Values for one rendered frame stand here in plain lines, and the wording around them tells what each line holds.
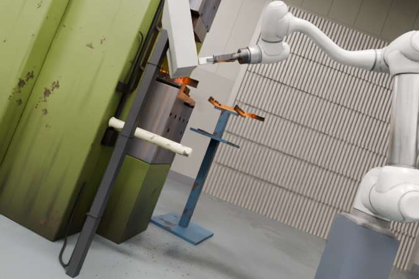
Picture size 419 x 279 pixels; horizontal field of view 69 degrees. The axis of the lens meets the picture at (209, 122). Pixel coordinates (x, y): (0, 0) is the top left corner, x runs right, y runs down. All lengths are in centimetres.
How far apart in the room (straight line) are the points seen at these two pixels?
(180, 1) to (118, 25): 51
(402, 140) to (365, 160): 336
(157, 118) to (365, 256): 119
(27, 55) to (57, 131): 40
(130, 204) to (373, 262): 120
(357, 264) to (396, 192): 39
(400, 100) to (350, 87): 330
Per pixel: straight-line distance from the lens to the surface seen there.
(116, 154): 131
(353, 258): 154
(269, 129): 431
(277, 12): 143
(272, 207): 441
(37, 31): 176
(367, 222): 156
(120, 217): 182
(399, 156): 141
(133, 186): 177
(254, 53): 148
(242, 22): 461
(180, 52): 117
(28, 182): 176
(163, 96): 174
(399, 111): 143
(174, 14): 120
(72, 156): 161
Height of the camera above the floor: 72
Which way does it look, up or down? 3 degrees up
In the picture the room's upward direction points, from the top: 21 degrees clockwise
